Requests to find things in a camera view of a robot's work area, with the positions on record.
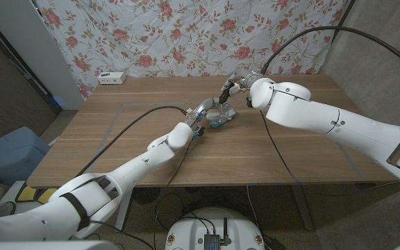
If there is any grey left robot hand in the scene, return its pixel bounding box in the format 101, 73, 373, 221
187, 97, 238, 127

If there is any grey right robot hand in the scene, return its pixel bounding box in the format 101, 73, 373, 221
222, 67, 257, 98

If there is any black trigger spray cap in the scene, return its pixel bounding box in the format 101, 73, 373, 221
219, 82, 235, 104

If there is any clear plastic bottle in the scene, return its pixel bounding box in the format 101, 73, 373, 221
217, 100, 238, 121

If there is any teal toy phone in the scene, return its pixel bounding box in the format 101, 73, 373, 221
208, 110, 238, 128

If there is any floral backdrop cloth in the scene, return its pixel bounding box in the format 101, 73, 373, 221
35, 0, 349, 100

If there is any white power strip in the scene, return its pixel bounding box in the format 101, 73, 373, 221
97, 71, 127, 85

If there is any black round floor fan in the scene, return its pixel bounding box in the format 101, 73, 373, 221
132, 187, 161, 205

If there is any black backdrop stand pole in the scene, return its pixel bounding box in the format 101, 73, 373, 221
331, 0, 357, 42

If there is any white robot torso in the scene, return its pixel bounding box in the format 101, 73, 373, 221
164, 207, 266, 250

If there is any white table leg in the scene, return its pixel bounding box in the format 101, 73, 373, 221
115, 189, 134, 233

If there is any grey table leg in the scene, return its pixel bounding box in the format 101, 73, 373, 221
292, 183, 315, 232

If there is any yellow black floor pad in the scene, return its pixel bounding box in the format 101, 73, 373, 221
15, 183, 38, 203
37, 187, 57, 204

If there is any white partition board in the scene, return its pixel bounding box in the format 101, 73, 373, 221
0, 0, 85, 111

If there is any blue storage bin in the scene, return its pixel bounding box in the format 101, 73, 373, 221
0, 126, 51, 187

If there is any grey sneaker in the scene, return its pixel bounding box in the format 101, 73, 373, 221
0, 201, 17, 219

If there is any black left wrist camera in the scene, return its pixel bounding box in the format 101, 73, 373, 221
192, 125, 206, 140

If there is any thin black left wrist cable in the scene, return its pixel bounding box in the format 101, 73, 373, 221
151, 137, 196, 249

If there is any grey floor cable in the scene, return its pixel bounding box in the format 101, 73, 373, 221
246, 185, 260, 225

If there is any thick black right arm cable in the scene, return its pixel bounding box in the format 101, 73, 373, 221
260, 26, 400, 78

